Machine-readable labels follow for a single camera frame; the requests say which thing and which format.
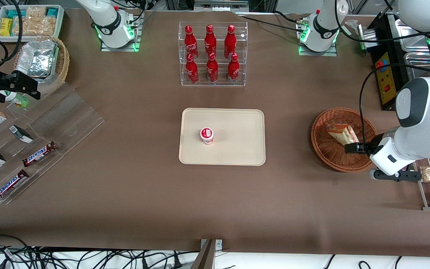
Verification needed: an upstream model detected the beige plastic tray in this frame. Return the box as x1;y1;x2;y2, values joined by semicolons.
179;108;266;166

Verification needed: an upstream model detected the triangle sandwich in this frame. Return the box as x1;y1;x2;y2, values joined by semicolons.
326;123;360;146

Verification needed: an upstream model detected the red cola bottle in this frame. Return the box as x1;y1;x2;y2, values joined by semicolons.
206;52;219;83
224;25;237;59
227;53;241;84
185;53;200;84
204;24;218;56
184;25;199;59

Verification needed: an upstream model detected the light wicker basket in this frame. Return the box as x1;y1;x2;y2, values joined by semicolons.
13;35;70;96

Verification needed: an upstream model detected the clear bag of crackers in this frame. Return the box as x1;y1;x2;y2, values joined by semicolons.
13;6;57;37

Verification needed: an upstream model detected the black table cable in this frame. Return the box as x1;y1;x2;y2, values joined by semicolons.
237;10;307;33

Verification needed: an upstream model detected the silver foil pack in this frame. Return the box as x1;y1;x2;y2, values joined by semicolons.
15;39;59;78

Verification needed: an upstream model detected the clear acrylic stepped display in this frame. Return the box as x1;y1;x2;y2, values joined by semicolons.
0;82;106;205

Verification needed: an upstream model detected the yellow snack pack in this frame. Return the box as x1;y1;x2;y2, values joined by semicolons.
0;18;13;37

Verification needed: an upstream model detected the black hanging cable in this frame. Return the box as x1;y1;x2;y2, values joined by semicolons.
0;0;24;68

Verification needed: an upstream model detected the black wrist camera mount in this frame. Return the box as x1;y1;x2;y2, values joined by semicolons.
368;169;421;182

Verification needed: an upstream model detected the brown wicker basket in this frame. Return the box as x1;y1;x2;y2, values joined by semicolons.
311;108;378;173

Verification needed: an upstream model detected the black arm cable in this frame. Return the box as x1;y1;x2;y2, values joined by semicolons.
359;63;430;150

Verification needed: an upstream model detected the clear acrylic bottle rack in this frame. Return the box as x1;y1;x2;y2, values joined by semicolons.
179;21;249;87

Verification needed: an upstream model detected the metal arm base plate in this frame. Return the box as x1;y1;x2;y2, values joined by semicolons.
100;10;141;52
297;15;338;57

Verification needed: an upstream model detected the white plastic bin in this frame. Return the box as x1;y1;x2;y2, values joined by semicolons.
0;4;65;42

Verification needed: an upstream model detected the metal bracket post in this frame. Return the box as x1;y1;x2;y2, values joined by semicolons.
192;238;223;269

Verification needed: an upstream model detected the black cable bundle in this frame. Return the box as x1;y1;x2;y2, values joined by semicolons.
0;234;200;269

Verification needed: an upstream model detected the red white yogurt cup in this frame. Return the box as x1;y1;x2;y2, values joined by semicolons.
200;127;215;145

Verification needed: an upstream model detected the brown Snickers bar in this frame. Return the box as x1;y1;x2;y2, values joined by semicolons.
22;141;58;167
0;169;30;202

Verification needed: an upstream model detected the green white-capped bottle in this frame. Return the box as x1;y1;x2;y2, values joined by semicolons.
0;90;30;108

